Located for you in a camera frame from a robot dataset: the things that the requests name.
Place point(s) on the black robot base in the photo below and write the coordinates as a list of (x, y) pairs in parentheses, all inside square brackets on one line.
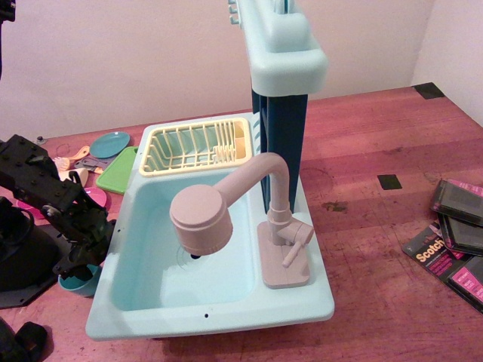
[(28, 254)]

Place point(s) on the teal plastic plate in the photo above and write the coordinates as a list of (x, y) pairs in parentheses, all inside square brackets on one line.
[(109, 144)]

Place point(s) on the black package top right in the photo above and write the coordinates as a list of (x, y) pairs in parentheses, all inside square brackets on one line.
[(459, 200)]

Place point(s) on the pink plastic cup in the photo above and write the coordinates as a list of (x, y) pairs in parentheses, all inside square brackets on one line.
[(35, 212)]

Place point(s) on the orange handled dish brush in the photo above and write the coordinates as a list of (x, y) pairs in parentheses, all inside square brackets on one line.
[(64, 163)]

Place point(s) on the black Scotch package front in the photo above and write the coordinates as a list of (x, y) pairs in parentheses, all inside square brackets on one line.
[(428, 250)]

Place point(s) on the green cutting board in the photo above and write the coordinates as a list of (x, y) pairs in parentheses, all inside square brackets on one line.
[(115, 177)]

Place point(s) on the grey toy spatula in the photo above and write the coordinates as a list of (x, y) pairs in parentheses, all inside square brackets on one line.
[(94, 165)]

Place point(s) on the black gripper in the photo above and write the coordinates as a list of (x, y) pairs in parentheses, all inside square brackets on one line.
[(87, 229)]

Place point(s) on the cream dish drying rack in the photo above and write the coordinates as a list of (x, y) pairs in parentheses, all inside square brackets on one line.
[(196, 146)]

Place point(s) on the dark blue shelf support panel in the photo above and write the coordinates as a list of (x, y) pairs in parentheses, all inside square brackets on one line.
[(282, 131)]

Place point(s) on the cream toy soap bottle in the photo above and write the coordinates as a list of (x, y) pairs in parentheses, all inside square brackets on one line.
[(81, 173)]

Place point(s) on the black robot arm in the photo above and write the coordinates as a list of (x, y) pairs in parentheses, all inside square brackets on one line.
[(32, 177)]

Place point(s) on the black pink package lower right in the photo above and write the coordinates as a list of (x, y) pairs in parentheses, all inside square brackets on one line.
[(467, 281)]

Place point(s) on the black package middle right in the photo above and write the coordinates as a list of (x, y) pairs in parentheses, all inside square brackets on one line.
[(461, 236)]

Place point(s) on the small metal table bolt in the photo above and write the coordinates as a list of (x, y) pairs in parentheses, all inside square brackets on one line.
[(41, 140)]

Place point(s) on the pink plastic plate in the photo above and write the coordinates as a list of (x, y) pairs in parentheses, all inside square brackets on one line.
[(97, 195)]

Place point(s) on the beige toy faucet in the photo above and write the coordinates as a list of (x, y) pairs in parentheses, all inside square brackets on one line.
[(200, 215)]

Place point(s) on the light blue upper shelf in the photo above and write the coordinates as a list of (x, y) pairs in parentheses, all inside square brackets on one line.
[(284, 57)]

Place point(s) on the light blue toy sink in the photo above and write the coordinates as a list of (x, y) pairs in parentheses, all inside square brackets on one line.
[(151, 287)]

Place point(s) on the teal plastic cup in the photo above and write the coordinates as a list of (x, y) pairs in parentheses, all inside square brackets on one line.
[(80, 287)]

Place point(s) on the black tape corner patch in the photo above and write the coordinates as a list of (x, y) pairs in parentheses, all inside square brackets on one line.
[(428, 91)]

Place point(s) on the black tape square centre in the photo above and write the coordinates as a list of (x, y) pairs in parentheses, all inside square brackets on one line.
[(389, 182)]

